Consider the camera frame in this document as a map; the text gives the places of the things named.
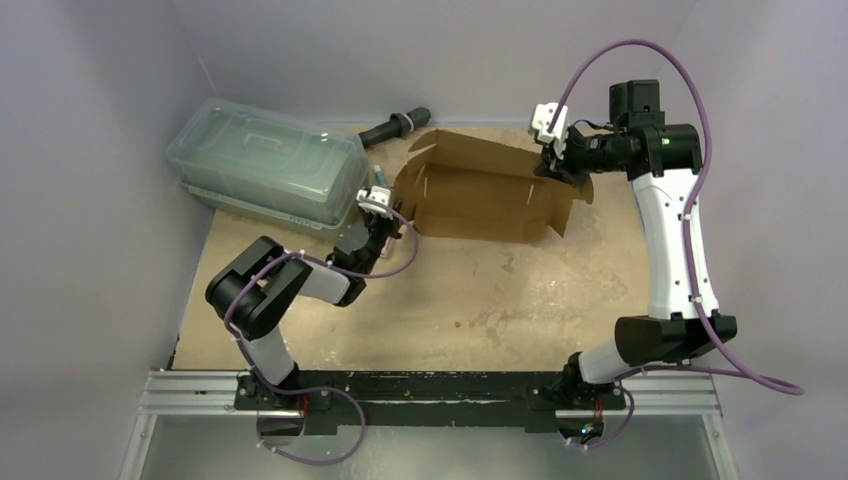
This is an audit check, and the brown cardboard box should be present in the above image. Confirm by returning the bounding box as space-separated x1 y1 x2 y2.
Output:
394 129 594 244

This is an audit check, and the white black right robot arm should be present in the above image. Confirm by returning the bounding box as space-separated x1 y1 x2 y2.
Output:
529 80 738 407

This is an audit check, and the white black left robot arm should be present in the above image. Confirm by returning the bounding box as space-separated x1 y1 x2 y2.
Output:
205 213 402 409

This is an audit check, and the clear plastic storage box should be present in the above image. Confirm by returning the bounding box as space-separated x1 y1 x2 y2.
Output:
166 98 370 238

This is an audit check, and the pale pink correction tape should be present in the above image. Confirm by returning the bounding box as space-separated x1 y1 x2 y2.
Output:
381 238 394 258

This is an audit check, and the green white glue stick far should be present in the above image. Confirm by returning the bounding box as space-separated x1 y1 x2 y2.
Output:
374 165 388 188

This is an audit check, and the dark grey corrugated pipe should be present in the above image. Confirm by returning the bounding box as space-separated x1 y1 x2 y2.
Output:
358 107 431 149

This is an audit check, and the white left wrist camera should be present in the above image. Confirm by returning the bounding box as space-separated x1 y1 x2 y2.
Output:
356 185 392 218

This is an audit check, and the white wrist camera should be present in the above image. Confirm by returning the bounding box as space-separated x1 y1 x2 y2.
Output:
356 185 392 218
528 102 568 159

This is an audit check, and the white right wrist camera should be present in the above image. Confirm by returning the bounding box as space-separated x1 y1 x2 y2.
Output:
528 102 568 159

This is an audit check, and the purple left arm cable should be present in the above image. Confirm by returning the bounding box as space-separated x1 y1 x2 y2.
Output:
223 205 421 399

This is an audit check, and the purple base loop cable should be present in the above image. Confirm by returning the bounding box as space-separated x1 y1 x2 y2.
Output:
254 388 369 467

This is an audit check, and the aluminium frame rail right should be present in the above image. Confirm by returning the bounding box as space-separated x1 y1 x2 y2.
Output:
606 121 740 480

